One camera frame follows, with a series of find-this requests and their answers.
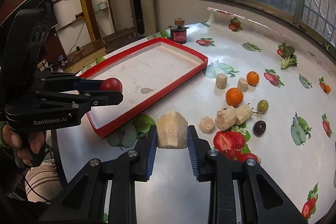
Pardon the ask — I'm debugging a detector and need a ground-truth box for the small green box on shelf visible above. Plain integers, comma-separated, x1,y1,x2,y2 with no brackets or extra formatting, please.
97,1,108,10

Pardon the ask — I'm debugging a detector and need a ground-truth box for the dark purple grape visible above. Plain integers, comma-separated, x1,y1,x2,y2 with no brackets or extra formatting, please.
253,121,266,137

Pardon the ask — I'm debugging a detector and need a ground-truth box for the long sugarcane chunk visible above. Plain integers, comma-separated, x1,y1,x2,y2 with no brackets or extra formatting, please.
235,105,253,125

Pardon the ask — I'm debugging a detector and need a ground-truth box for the person's left hand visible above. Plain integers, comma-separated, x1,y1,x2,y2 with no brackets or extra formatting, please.
1,123,46,166

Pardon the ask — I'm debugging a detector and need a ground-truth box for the large rough sugarcane chunk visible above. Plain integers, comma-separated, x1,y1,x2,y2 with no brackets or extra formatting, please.
215,106,237,131

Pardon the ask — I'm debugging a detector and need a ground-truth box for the small red tomato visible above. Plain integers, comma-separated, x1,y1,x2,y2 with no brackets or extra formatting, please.
100,78,123,93

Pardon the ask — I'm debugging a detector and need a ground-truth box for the striped cushion stool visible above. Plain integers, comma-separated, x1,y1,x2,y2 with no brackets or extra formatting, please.
25,159,62,203

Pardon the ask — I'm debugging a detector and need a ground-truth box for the wooden tv cabinet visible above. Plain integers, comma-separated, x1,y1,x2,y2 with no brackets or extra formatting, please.
66,39,106,69

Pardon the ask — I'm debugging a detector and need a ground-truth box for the left small sugarcane cylinder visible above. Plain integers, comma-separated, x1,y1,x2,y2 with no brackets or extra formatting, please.
215,73,227,89

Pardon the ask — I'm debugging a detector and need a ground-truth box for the orange tangerine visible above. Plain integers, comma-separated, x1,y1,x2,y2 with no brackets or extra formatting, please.
246,71,260,86
226,88,243,106

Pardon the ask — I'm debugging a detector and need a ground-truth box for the red black tape dispenser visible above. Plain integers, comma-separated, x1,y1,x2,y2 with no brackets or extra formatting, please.
168,18,188,44

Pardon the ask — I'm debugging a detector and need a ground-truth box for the large red stemmed tomato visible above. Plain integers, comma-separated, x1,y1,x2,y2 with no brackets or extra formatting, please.
236,153,260,163

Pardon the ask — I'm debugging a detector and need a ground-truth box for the right small sugarcane cylinder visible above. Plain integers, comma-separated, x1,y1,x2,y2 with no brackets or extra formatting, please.
237,77,249,92

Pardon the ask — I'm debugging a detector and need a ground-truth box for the round pale sugarcane piece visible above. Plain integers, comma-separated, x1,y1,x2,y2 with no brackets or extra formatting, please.
199,117,215,134

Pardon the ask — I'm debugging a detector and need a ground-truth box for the pointed beige sugarcane chunk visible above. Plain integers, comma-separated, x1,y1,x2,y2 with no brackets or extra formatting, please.
157,111,188,149

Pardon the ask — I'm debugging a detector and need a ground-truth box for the small sugarcane cylinder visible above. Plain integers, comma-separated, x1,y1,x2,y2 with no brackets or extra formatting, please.
237,77,249,92
215,73,227,89

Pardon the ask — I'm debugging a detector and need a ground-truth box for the red rimmed white tray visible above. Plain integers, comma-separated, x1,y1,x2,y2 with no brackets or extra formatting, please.
81,38,208,138

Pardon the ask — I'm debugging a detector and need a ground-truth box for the green grape with stem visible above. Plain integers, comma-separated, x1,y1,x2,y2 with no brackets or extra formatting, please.
248,100,269,114

